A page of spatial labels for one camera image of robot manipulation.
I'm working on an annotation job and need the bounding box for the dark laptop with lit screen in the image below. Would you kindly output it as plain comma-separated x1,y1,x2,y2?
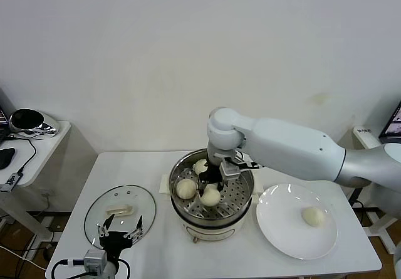
378,100,401,145

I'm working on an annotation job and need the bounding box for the white side table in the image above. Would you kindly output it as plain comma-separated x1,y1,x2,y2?
0,120,98,245

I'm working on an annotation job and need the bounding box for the large white plate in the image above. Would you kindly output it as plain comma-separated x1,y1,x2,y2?
256,183,338,260

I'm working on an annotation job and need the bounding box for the round glass pot lid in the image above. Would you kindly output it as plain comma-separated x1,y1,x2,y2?
83,184,157,251

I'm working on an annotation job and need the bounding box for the small labelled adapter box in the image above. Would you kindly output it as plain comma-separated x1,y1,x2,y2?
0,172,24,193

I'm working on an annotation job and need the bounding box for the thin black desk cable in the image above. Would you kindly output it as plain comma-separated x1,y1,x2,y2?
0,133,38,179

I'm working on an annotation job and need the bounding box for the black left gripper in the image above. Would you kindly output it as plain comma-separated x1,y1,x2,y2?
96,213,144,252

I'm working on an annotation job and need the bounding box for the grey laptop with blue screen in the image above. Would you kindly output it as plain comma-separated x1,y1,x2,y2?
0,87,16,144

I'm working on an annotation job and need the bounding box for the white steamed baozi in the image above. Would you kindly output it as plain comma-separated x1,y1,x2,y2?
199,186,221,207
192,159,209,177
301,206,326,228
175,178,199,199

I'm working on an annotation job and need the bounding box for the shiny chrome helmet-shaped device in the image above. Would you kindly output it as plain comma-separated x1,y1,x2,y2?
9,108,61,139

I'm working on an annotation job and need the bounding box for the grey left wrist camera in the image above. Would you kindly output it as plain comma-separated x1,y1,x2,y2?
83,249,108,274

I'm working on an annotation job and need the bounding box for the stainless steel steamer pot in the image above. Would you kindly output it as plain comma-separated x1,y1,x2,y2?
159,149,263,221

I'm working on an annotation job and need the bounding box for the black computer mouse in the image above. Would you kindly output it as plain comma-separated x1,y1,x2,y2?
0,147,16,171

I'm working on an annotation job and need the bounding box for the cream electric cooker base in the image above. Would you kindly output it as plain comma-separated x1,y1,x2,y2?
170,194,259,245

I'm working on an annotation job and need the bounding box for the white labelled box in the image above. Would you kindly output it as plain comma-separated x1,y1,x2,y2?
355,125,387,150

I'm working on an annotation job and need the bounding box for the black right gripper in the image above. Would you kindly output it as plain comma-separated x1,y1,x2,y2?
197,162,229,197

